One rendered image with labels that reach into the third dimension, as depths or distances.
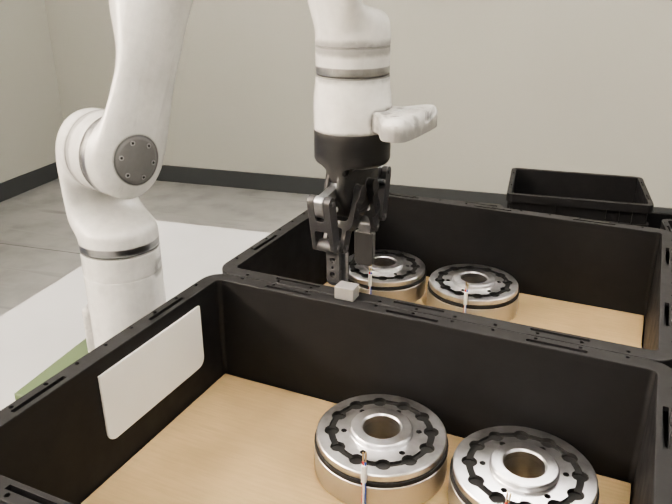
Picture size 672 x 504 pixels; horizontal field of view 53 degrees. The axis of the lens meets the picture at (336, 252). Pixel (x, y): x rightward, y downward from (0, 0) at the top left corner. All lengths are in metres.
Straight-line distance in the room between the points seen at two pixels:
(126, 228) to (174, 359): 0.25
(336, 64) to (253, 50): 3.26
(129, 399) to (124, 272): 0.27
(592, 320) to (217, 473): 0.45
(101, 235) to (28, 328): 0.34
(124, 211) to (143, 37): 0.20
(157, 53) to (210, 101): 3.27
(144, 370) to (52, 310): 0.60
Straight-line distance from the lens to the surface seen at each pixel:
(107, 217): 0.82
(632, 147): 3.66
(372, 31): 0.62
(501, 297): 0.76
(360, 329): 0.58
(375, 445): 0.52
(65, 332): 1.08
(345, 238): 0.66
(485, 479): 0.51
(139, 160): 0.76
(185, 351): 0.61
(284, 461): 0.56
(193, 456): 0.58
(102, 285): 0.82
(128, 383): 0.56
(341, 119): 0.63
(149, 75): 0.77
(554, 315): 0.81
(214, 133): 4.07
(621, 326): 0.81
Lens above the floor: 1.19
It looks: 23 degrees down
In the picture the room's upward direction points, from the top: straight up
